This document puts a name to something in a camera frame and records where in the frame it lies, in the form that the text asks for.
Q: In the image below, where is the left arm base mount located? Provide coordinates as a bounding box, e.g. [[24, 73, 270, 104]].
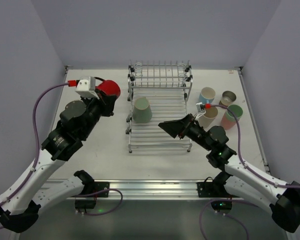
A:
[[74, 169, 111, 216]]

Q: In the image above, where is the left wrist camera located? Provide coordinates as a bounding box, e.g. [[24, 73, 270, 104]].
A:
[[75, 76, 97, 99]]

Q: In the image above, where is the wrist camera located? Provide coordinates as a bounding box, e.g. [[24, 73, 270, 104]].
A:
[[75, 76, 97, 99], [194, 102, 206, 120]]

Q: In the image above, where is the pink tumbler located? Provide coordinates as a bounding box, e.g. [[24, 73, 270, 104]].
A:
[[220, 111, 236, 130]]

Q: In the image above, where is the cream and brown cup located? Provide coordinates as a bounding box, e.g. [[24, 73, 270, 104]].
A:
[[219, 90, 237, 107]]

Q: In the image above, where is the beige tumbler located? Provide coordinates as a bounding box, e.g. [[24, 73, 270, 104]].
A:
[[198, 107, 218, 128]]

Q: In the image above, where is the red mug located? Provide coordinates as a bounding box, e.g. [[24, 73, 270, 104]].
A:
[[94, 76, 121, 99]]

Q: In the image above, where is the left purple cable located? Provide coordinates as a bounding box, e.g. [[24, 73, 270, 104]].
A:
[[0, 79, 78, 231]]

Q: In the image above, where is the light green tumbler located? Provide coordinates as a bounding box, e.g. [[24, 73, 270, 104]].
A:
[[225, 104, 244, 122]]

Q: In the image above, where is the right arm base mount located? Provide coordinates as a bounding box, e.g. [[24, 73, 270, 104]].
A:
[[196, 172, 233, 214]]

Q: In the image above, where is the aluminium mounting rail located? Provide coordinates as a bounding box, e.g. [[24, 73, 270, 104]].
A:
[[39, 178, 263, 201]]

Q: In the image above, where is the sage green mug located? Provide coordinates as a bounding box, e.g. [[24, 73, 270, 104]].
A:
[[132, 97, 153, 124]]

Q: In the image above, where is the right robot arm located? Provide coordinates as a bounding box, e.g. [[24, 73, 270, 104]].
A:
[[158, 114, 300, 233]]

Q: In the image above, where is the silver wire dish rack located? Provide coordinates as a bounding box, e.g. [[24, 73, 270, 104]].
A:
[[125, 61, 193, 153]]

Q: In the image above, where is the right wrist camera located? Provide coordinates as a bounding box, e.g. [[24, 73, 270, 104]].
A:
[[194, 102, 206, 120]]

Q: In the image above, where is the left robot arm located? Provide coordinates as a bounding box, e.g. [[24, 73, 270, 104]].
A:
[[0, 93, 118, 233]]

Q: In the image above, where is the light blue mug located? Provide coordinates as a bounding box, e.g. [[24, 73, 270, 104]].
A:
[[198, 87, 216, 104]]

